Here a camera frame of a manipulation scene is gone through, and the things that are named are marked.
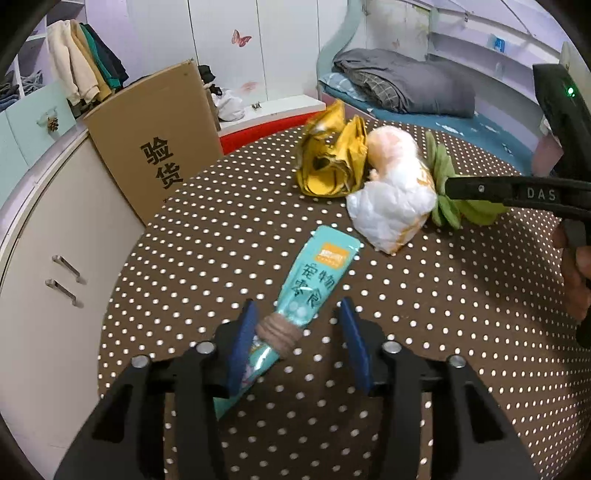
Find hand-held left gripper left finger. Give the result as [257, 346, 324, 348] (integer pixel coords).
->
[53, 299, 260, 480]

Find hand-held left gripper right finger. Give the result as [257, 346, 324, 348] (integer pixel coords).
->
[338, 296, 539, 480]

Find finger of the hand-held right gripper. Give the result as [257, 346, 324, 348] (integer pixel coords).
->
[443, 176, 591, 221]

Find green leafy wrapper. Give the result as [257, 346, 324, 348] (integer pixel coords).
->
[425, 131, 511, 229]

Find teal snack pouch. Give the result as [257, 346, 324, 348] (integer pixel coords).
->
[213, 226, 362, 421]

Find person's right hand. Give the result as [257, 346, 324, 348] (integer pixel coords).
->
[553, 225, 591, 321]

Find bed with teal sheet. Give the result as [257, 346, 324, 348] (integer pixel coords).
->
[316, 46, 551, 163]

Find table with brown dotted cloth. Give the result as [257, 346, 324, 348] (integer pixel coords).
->
[97, 122, 591, 480]

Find white headboard shelf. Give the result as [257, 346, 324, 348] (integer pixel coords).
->
[428, 27, 557, 95]

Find crumpled white orange bag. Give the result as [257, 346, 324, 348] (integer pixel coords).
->
[346, 127, 438, 256]

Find grey folded quilt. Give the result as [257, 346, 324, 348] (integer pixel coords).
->
[332, 48, 476, 117]

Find crumpled yellow wrapper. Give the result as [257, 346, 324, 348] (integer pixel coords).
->
[295, 99, 370, 198]

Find blue checked pillow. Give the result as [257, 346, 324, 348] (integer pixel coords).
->
[320, 73, 370, 103]

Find white cabinet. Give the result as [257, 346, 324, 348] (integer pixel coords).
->
[0, 124, 148, 455]

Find red bench with white top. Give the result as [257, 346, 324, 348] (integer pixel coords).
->
[217, 95, 327, 156]

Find brown cardboard box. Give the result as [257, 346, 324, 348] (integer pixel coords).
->
[83, 59, 225, 227]

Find white plastic bag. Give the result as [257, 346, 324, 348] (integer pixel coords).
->
[215, 90, 246, 122]

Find black cloth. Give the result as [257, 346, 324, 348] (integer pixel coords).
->
[198, 65, 223, 98]

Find mustard hanging garment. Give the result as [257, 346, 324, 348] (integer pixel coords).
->
[76, 23, 114, 100]

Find dark green hanging garment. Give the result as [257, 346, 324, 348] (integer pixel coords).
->
[85, 23, 130, 91]

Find cream hanging sweater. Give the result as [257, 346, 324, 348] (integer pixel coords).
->
[46, 19, 100, 106]

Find folded grey clothes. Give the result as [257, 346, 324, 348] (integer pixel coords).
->
[0, 69, 45, 112]

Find metal cabinet handle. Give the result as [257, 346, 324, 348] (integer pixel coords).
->
[52, 255, 86, 284]
[45, 278, 83, 306]

